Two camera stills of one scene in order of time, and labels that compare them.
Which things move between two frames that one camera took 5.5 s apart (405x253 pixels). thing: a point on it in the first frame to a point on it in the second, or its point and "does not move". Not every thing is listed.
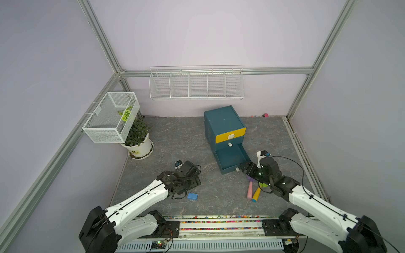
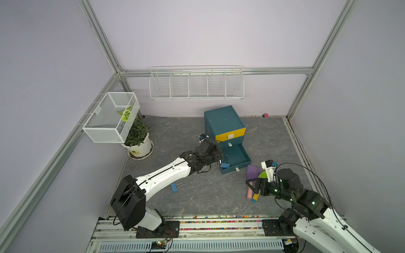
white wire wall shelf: [196, 83] does not move
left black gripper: [195, 181] to [217, 154]
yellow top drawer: [231, 135] does not move
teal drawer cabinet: [224, 130] does not move
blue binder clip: [192, 196] to [225, 164]
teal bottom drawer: [230, 160] does not move
